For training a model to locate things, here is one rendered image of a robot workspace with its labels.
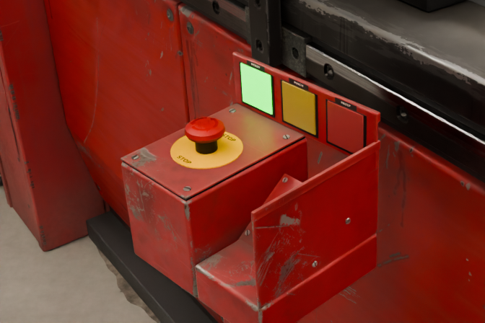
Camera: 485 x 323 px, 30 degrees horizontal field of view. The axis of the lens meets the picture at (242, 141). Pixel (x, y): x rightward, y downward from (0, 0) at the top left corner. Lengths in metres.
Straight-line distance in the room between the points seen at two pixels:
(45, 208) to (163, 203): 1.21
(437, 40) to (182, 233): 0.30
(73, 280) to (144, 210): 1.14
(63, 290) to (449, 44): 1.30
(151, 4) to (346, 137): 0.58
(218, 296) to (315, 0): 0.33
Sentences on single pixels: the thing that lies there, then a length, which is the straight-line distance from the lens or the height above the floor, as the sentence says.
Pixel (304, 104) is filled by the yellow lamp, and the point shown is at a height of 0.82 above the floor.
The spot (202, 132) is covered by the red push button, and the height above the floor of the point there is 0.81.
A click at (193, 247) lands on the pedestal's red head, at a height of 0.72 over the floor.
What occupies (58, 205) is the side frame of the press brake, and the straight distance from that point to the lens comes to 2.07.
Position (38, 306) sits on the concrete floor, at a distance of 1.98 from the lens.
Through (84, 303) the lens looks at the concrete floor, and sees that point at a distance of 1.96.
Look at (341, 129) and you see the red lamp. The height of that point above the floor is 0.81.
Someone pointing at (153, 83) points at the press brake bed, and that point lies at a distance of 1.45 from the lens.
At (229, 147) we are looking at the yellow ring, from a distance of 0.90.
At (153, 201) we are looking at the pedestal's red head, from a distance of 0.88.
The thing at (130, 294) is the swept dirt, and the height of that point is 0.00.
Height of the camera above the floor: 1.24
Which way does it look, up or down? 30 degrees down
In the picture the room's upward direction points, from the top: 4 degrees counter-clockwise
